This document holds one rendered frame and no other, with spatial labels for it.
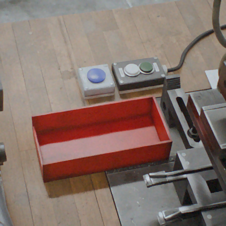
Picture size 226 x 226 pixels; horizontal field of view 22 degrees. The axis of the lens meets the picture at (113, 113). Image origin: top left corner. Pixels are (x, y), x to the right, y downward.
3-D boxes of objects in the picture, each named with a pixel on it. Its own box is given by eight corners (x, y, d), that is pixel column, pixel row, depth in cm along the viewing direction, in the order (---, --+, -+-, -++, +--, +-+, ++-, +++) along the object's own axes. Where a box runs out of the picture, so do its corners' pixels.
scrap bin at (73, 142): (32, 133, 118) (31, 114, 114) (151, 113, 123) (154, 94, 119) (43, 182, 111) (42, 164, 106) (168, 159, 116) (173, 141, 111)
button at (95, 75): (84, 74, 127) (84, 68, 125) (103, 72, 128) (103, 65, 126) (89, 88, 124) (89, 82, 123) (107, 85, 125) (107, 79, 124)
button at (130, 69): (123, 70, 128) (123, 64, 127) (136, 69, 129) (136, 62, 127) (126, 80, 126) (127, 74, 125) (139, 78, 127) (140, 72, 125)
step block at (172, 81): (159, 104, 125) (164, 75, 118) (172, 102, 126) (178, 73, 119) (169, 127, 121) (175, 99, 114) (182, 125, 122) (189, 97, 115)
